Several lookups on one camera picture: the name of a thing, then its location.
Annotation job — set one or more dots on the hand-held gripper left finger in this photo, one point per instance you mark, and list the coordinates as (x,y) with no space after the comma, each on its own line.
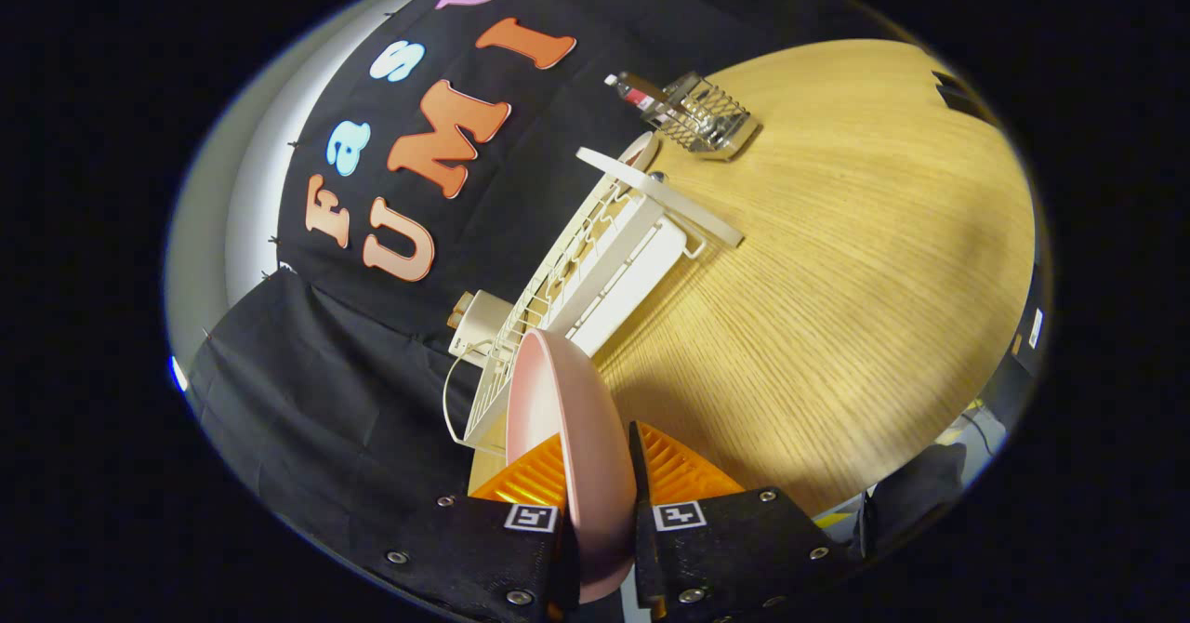
(465,549)

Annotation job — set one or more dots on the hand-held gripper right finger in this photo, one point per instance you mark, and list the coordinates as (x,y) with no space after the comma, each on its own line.
(725,549)

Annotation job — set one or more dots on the pink plate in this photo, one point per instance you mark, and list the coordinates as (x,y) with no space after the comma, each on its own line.
(576,437)

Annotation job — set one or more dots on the dark cloth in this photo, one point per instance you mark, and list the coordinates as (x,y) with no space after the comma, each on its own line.
(916,497)

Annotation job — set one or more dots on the black backdrop cloth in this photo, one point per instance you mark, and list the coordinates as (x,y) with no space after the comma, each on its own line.
(325,400)

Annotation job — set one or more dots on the white toaster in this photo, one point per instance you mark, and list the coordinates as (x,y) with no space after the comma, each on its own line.
(483,325)

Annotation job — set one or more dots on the brown toast slice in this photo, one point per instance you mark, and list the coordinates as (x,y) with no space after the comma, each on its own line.
(460,311)

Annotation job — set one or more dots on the clear bottle with red label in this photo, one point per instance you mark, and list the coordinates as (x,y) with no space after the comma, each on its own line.
(637,98)

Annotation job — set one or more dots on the small black box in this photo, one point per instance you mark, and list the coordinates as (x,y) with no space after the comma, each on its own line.
(956,93)

